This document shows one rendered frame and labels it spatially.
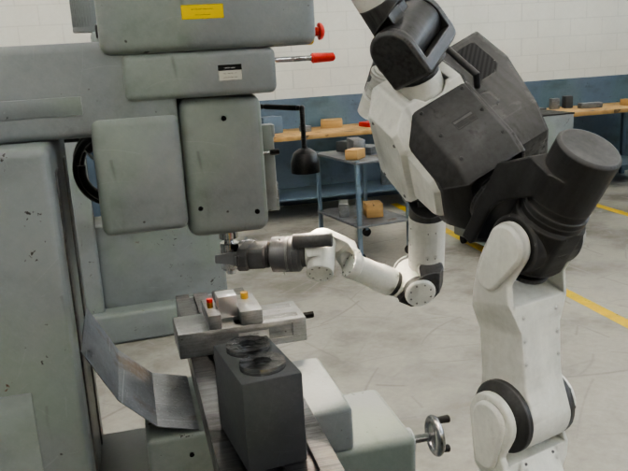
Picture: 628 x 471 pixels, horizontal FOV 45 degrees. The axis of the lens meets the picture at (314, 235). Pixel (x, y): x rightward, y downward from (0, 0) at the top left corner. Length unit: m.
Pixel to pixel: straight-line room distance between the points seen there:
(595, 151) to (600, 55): 8.77
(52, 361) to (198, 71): 0.69
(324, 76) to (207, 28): 6.94
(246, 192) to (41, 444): 0.71
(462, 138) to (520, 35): 8.09
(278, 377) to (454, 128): 0.57
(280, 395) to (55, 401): 0.52
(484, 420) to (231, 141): 0.81
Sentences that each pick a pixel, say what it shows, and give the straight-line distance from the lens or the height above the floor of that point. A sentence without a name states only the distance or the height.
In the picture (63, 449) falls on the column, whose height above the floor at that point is 0.91.
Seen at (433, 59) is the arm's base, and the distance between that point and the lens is 1.44.
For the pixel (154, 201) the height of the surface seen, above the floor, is 1.41.
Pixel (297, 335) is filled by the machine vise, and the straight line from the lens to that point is 2.10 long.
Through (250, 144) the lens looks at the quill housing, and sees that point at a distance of 1.74.
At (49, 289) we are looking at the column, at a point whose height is 1.27.
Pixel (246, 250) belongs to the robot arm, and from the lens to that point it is 1.82.
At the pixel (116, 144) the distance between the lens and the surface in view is 1.70.
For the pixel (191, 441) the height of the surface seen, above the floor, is 0.84.
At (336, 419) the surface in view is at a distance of 1.91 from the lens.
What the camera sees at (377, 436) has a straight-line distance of 2.03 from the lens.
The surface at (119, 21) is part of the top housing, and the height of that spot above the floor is 1.80.
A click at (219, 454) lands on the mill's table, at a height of 0.94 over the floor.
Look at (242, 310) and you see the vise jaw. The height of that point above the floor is 1.05.
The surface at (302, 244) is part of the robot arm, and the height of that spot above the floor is 1.27.
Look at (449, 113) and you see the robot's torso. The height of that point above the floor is 1.59.
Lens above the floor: 1.72
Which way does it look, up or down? 14 degrees down
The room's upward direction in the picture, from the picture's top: 3 degrees counter-clockwise
